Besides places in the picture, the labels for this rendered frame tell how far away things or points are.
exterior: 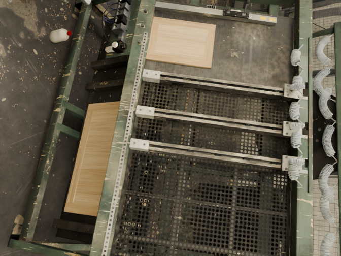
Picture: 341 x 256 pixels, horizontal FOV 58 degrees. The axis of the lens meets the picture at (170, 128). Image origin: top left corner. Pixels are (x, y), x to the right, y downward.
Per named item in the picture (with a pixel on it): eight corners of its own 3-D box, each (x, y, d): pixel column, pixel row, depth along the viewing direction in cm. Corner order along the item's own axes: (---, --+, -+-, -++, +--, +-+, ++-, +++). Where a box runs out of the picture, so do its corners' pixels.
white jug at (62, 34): (50, 28, 261) (66, 24, 251) (59, 35, 269) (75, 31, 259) (47, 38, 258) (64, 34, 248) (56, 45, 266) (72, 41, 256)
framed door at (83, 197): (90, 104, 265) (89, 103, 263) (143, 100, 238) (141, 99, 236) (65, 212, 238) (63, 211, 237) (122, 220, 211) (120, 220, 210)
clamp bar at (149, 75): (144, 71, 226) (142, 54, 203) (305, 93, 224) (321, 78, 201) (142, 83, 223) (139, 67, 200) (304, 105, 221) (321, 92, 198)
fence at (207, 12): (156, 4, 243) (156, 1, 240) (275, 20, 242) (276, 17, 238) (155, 9, 242) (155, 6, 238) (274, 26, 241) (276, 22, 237)
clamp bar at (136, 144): (132, 137, 210) (128, 127, 187) (304, 162, 209) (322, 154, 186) (129, 152, 207) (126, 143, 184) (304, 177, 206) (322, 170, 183)
